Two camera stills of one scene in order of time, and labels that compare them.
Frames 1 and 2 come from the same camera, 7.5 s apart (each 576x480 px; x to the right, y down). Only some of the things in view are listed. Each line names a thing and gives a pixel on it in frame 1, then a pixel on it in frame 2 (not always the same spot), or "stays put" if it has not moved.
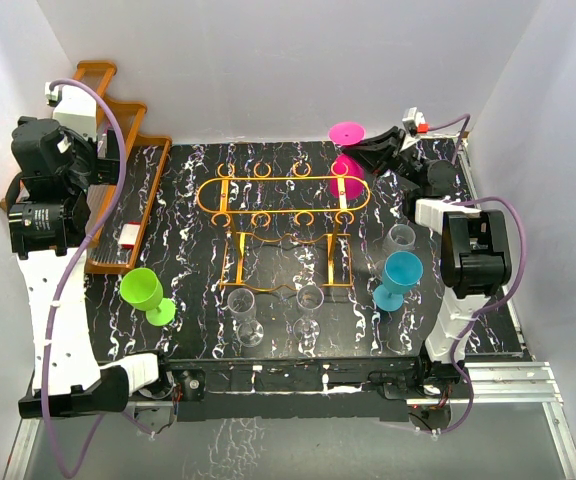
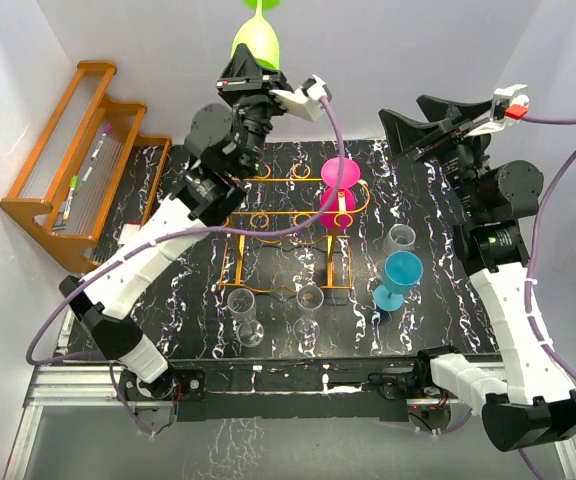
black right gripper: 378,159 to 406,135
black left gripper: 103,170 to 241,77
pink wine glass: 347,165 to 339,212
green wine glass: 142,289 to 257,33
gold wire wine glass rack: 285,226 stays put
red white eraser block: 128,235 stays put
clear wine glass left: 241,304 stays put
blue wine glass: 401,273 stays put
